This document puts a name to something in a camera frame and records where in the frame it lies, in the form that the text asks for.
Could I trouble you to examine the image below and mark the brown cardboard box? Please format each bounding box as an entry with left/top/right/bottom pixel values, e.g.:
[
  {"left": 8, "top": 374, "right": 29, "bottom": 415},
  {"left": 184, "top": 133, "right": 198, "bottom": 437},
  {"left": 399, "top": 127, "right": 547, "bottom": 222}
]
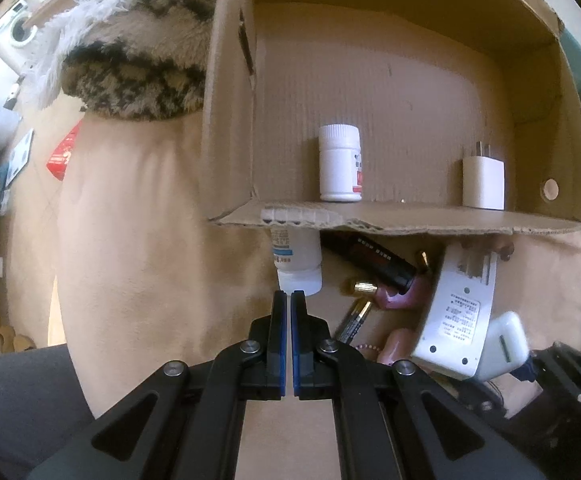
[{"left": 201, "top": 0, "right": 581, "bottom": 236}]

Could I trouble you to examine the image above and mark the fuzzy patterned blanket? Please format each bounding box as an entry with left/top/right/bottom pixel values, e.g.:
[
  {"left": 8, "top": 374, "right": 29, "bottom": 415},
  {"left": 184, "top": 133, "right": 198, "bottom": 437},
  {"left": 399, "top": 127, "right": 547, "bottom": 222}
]
[{"left": 20, "top": 0, "right": 226, "bottom": 122}]

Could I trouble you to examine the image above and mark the red packet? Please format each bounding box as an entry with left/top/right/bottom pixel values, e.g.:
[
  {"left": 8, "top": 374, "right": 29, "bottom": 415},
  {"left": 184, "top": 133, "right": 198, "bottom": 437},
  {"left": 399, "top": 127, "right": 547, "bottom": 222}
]
[{"left": 46, "top": 120, "right": 84, "bottom": 182}]

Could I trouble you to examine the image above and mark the pink plastic object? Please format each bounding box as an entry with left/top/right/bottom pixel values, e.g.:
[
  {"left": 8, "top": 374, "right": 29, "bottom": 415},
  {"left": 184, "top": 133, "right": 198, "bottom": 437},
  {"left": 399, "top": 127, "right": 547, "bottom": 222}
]
[{"left": 374, "top": 275, "right": 433, "bottom": 311}]

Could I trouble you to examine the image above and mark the white bottle blue label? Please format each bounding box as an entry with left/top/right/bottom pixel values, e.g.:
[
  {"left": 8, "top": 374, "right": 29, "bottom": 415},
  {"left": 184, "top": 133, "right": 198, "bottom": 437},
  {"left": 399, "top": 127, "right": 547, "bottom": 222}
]
[{"left": 269, "top": 226, "right": 323, "bottom": 297}]

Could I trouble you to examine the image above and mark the black cylindrical pen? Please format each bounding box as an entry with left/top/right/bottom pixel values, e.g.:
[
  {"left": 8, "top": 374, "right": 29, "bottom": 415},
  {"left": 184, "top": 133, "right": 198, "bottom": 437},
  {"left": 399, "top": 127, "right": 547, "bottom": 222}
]
[{"left": 323, "top": 234, "right": 417, "bottom": 297}]

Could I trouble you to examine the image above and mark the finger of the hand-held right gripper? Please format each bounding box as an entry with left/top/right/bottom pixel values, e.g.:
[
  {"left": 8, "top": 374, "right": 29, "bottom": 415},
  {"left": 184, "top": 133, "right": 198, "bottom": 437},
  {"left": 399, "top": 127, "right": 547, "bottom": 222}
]
[
  {"left": 457, "top": 380, "right": 508, "bottom": 418},
  {"left": 515, "top": 342, "right": 581, "bottom": 401}
]

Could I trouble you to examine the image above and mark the white rectangular meter device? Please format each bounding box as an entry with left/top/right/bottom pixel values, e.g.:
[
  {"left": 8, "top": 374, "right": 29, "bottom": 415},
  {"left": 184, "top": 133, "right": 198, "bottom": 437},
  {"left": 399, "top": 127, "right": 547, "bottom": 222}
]
[{"left": 410, "top": 245, "right": 498, "bottom": 381}]

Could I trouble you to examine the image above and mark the person's grey trouser leg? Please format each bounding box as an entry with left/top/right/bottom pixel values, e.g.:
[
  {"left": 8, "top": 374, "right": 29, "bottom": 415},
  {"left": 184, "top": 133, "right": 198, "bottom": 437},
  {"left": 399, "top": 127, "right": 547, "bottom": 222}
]
[{"left": 0, "top": 344, "right": 96, "bottom": 480}]

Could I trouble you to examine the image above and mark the white pill bottle red label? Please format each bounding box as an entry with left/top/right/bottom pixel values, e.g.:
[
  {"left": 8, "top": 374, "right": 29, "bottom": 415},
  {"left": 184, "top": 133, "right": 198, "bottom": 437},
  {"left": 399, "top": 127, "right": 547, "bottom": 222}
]
[{"left": 318, "top": 124, "right": 363, "bottom": 203}]

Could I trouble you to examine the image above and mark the white washing machine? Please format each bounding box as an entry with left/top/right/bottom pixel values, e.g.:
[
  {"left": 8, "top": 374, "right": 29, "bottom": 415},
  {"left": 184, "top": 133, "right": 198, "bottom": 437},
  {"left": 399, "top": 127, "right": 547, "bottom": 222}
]
[{"left": 0, "top": 0, "right": 38, "bottom": 50}]

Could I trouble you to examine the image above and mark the pink pouch with bead chain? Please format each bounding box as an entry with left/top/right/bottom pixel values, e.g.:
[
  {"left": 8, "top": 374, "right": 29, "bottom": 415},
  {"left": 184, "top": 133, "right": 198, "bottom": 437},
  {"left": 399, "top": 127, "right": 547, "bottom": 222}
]
[{"left": 355, "top": 327, "right": 421, "bottom": 366}]

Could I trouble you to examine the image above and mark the white square plug charger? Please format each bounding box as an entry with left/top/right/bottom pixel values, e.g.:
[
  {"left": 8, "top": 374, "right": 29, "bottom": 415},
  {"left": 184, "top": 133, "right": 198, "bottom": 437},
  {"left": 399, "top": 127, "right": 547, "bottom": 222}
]
[{"left": 461, "top": 142, "right": 506, "bottom": 211}]

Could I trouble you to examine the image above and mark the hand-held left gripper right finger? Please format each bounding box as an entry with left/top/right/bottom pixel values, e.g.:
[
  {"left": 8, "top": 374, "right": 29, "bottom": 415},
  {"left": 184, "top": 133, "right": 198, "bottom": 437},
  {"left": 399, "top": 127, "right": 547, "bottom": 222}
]
[{"left": 291, "top": 290, "right": 551, "bottom": 480}]

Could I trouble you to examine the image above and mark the white flat scale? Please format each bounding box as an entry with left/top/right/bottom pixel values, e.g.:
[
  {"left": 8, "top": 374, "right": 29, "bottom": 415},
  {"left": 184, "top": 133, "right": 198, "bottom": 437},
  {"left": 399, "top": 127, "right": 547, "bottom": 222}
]
[{"left": 5, "top": 129, "right": 35, "bottom": 186}]

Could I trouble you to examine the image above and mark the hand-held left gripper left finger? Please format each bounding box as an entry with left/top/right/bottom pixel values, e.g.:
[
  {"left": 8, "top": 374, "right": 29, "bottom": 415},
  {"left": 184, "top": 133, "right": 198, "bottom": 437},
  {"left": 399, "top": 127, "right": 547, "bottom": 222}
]
[{"left": 25, "top": 290, "right": 289, "bottom": 480}]

